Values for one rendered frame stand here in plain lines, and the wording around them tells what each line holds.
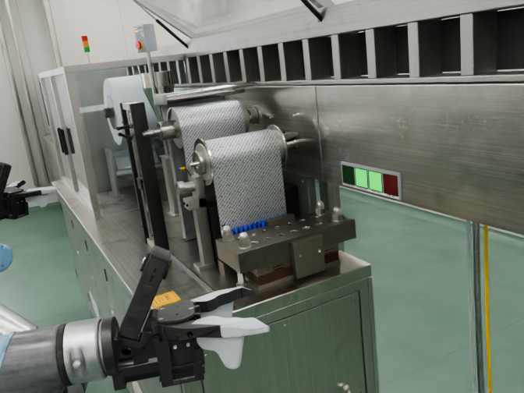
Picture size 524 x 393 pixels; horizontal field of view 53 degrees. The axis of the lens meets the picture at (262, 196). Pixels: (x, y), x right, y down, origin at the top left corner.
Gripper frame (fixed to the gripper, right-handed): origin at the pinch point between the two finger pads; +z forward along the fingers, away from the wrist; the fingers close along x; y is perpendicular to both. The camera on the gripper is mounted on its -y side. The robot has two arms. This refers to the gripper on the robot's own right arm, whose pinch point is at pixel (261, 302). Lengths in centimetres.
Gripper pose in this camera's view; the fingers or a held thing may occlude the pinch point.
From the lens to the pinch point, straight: 69.0
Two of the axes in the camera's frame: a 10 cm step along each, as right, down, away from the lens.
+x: 1.5, 1.0, -9.8
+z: 9.8, -1.5, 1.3
